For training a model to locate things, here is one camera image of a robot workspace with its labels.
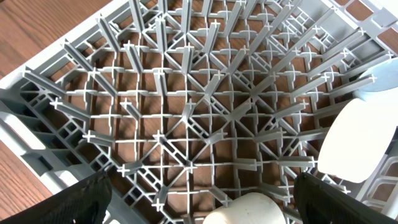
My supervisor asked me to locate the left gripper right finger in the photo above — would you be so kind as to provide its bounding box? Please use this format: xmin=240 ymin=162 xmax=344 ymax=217
xmin=294 ymin=173 xmax=397 ymax=224

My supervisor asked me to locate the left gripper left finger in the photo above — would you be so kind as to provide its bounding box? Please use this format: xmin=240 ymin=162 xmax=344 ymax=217
xmin=1 ymin=171 xmax=112 ymax=224

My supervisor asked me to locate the white cup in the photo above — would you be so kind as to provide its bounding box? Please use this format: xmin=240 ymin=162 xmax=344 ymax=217
xmin=203 ymin=192 xmax=286 ymax=224

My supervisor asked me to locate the white bowl with rice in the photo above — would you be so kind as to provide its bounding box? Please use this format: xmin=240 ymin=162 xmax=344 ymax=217
xmin=318 ymin=98 xmax=397 ymax=183

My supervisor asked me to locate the grey plastic dish rack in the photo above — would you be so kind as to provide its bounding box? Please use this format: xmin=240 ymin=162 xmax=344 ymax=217
xmin=1 ymin=1 xmax=397 ymax=223

